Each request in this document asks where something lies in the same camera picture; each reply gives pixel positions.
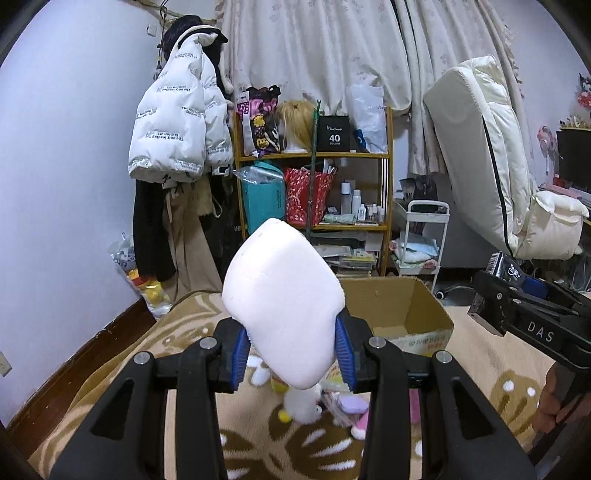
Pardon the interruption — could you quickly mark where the open cardboard box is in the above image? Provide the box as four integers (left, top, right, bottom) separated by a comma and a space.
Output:
341, 276, 454, 356

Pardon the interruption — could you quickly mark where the wooden shelf unit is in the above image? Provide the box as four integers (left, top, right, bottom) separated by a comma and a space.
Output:
232, 106, 396, 278

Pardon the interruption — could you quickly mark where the green pole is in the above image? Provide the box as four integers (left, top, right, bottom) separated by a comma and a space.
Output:
305, 100, 322, 241

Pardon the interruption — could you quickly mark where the beige patterned fleece blanket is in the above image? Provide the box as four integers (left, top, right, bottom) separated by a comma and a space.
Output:
29, 293, 553, 479

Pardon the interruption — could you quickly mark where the red gift bag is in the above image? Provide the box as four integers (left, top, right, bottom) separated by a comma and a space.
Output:
284, 168, 335, 228

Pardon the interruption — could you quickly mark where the pink plush bear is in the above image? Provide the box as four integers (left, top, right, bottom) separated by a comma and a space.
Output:
349, 389, 421, 441

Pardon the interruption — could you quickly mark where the pale pink plush pillow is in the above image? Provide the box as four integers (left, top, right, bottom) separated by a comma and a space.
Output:
221, 218, 346, 390

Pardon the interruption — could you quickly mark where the teal gift bag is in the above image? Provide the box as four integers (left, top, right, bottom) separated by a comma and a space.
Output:
239, 161, 287, 234

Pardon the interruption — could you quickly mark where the cartoon print bag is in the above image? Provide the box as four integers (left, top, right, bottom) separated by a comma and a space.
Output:
235, 85, 281, 158

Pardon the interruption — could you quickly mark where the cream reclining chair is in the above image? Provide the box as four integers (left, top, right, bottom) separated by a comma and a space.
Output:
423, 56, 589, 260

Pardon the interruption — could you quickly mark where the black hanging garment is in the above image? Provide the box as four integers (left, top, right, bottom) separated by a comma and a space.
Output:
132, 180, 176, 282

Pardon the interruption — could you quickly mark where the floral curtain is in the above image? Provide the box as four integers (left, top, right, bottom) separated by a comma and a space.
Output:
214, 0, 528, 174

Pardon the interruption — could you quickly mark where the beige hanging coat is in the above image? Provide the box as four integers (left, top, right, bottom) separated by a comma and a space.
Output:
163, 177, 222, 303

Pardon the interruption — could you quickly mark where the blonde wig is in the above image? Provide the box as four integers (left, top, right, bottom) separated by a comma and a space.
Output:
277, 100, 315, 153

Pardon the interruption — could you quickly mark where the black box number 40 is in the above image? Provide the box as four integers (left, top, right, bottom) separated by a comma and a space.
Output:
317, 115, 351, 152

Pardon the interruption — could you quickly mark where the white plastic bag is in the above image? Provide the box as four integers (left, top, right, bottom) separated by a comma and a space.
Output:
346, 84, 388, 153

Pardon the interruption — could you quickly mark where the small white plush toy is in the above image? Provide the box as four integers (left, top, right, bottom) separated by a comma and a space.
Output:
247, 354, 322, 425

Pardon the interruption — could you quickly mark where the person's hand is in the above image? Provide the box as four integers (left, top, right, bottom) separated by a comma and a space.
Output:
532, 364, 576, 434

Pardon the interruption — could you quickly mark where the white utility cart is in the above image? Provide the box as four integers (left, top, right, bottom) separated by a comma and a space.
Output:
390, 200, 451, 293

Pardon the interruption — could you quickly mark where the white puffer jacket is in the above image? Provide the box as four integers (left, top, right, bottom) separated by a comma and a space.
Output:
128, 25, 233, 184

